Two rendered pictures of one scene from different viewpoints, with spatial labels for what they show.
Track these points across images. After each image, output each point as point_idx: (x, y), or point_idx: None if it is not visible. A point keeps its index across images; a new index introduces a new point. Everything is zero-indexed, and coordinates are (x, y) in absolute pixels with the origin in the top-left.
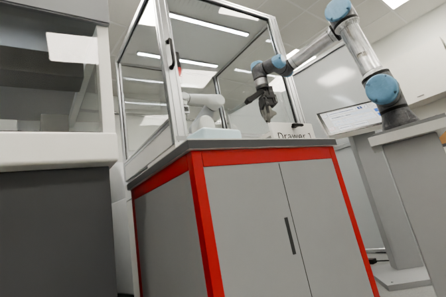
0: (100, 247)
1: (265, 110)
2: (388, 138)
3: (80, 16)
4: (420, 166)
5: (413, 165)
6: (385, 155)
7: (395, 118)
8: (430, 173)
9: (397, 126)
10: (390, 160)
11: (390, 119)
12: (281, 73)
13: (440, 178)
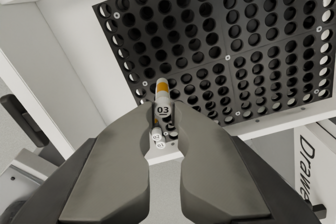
0: None
1: (121, 169)
2: (5, 167)
3: None
4: (35, 152)
5: (36, 151)
6: (40, 152)
7: (0, 223)
8: (37, 149)
9: (9, 207)
10: (42, 147)
11: (6, 223)
12: None
13: (37, 147)
